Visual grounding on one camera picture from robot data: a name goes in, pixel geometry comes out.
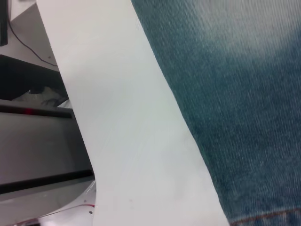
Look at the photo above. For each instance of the blue denim shorts basketball embroidery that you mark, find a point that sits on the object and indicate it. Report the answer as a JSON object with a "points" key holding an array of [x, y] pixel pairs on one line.
{"points": [[235, 106]]}

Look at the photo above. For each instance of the crumpled light cloth pile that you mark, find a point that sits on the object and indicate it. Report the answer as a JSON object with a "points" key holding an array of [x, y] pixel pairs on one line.
{"points": [[47, 94]]}

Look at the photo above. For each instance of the black box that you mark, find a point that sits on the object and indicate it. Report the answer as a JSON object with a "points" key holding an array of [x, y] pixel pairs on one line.
{"points": [[26, 75]]}

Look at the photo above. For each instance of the black upright panel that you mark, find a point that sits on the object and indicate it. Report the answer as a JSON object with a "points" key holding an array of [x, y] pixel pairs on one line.
{"points": [[3, 21]]}

